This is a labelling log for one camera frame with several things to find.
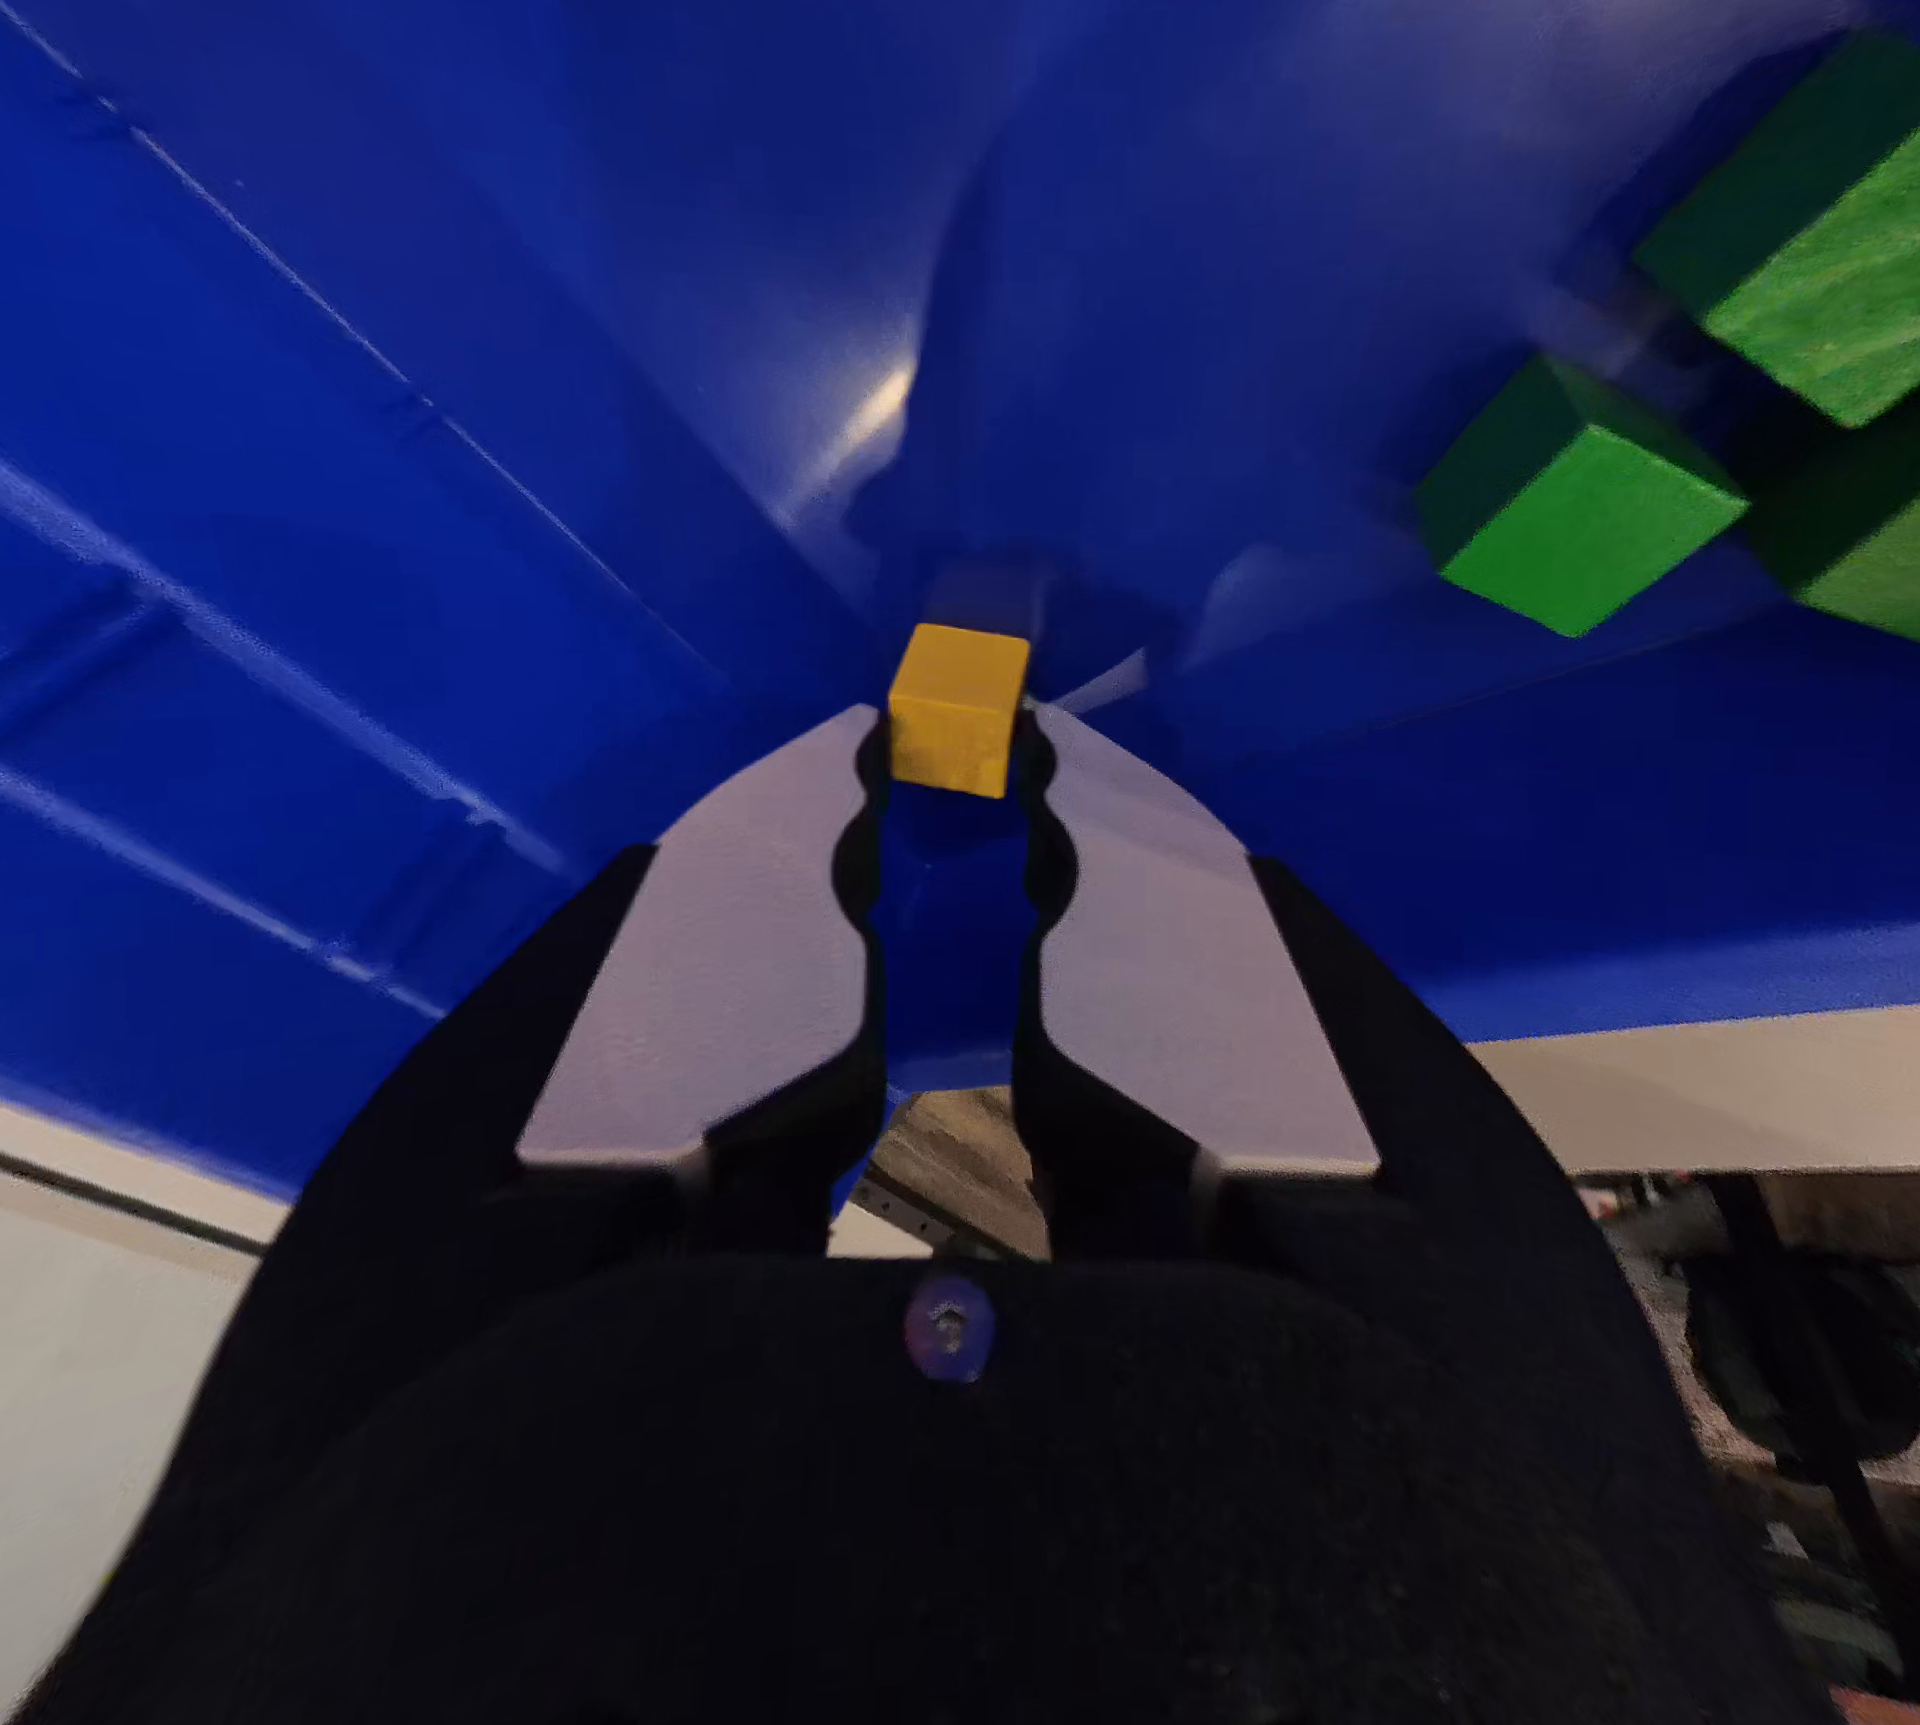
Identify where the green wooden cube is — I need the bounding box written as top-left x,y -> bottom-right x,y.
1746,405 -> 1920,642
1634,30 -> 1920,428
1416,352 -> 1750,638

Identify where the black chair base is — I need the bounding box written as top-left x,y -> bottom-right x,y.
1681,1176 -> 1920,1624

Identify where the blue plastic bin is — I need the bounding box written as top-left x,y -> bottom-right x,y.
0,0 -> 1920,1224

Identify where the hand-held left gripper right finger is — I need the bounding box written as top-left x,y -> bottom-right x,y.
1012,703 -> 1383,1258

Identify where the yellow wooden cube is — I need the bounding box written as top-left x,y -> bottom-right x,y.
889,622 -> 1035,800

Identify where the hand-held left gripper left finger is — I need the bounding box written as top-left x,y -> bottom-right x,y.
516,703 -> 890,1254

